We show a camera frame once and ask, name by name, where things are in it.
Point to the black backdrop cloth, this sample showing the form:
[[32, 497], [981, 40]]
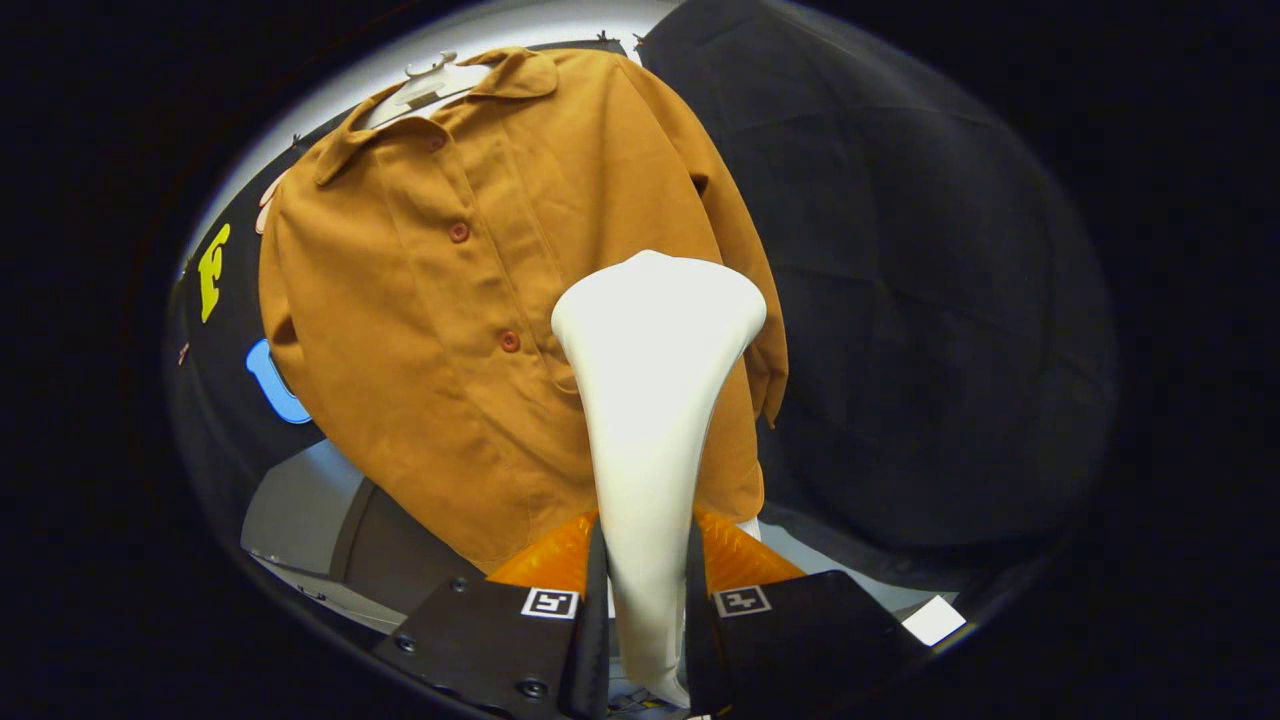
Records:
[[920, 300]]

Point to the orange button shirt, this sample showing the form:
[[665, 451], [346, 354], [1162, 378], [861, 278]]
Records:
[[420, 350]]

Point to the white paper sheet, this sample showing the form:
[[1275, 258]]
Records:
[[932, 620]]

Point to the white clothes hanger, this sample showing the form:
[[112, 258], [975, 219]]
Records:
[[425, 88]]

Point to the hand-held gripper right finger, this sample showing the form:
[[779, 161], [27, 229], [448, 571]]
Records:
[[800, 630]]

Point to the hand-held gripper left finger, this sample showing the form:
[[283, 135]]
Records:
[[500, 645]]

